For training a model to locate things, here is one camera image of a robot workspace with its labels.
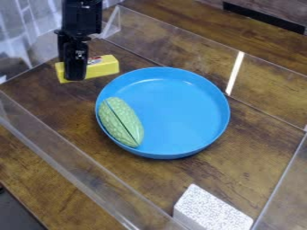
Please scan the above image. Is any clear acrylic corner bracket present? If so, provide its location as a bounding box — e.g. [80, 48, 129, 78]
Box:
[97, 5, 121, 39]

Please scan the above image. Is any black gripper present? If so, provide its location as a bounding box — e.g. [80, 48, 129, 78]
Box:
[53, 0, 103, 81]

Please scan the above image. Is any green bitter gourd toy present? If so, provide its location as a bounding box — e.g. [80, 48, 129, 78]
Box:
[99, 97, 144, 147]

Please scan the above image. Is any yellow block with label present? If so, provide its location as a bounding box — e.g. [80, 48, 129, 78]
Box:
[54, 55, 120, 84]

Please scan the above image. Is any clear acrylic front wall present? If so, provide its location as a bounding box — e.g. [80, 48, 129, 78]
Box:
[0, 91, 187, 230]

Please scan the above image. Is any blue round tray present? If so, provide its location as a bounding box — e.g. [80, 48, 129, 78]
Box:
[96, 67, 231, 159]

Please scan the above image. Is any white speckled foam block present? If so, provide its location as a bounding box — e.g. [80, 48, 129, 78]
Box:
[172, 184, 253, 230]

